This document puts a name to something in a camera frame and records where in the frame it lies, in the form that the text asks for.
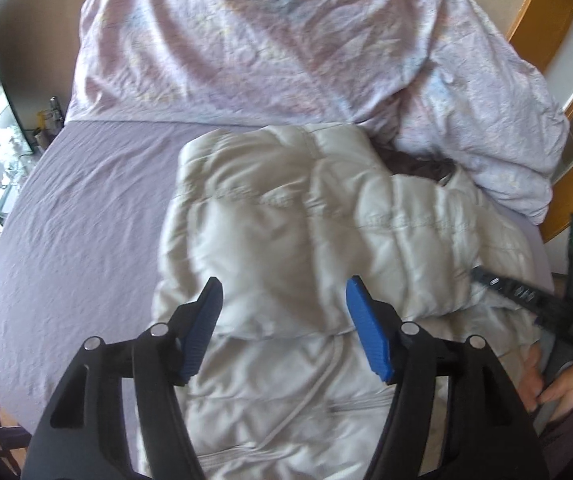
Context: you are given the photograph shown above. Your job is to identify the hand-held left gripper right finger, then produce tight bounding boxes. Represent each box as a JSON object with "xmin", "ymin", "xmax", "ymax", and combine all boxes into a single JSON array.
[{"xmin": 345, "ymin": 275, "xmax": 550, "ymax": 480}]

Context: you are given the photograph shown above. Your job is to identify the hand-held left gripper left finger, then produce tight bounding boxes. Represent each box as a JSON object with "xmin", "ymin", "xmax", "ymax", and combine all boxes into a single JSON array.
[{"xmin": 21, "ymin": 276, "xmax": 224, "ymax": 480}]

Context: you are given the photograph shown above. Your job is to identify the beige puffer jacket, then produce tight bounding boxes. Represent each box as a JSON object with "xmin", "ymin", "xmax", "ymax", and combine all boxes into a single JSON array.
[{"xmin": 131, "ymin": 122, "xmax": 542, "ymax": 480}]

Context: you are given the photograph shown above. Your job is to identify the person's right hand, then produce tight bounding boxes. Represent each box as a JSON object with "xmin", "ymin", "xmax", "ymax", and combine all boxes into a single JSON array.
[{"xmin": 519, "ymin": 345, "xmax": 573, "ymax": 421}]

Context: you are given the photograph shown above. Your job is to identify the bed with purple sheet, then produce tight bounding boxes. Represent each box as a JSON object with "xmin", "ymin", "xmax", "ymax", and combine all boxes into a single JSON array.
[{"xmin": 0, "ymin": 120, "xmax": 555, "ymax": 441}]

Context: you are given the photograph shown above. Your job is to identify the small items on windowsill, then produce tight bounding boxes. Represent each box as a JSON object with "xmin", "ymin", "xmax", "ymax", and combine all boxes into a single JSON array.
[{"xmin": 33, "ymin": 95, "xmax": 66, "ymax": 153}]

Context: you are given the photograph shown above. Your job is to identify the pink patterned duvet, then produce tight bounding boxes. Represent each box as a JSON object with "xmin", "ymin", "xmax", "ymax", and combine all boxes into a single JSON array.
[{"xmin": 66, "ymin": 0, "xmax": 570, "ymax": 226}]

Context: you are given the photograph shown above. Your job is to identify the wooden wardrobe with glass doors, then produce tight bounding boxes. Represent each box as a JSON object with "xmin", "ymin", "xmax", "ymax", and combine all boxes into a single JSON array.
[{"xmin": 504, "ymin": 0, "xmax": 573, "ymax": 246}]

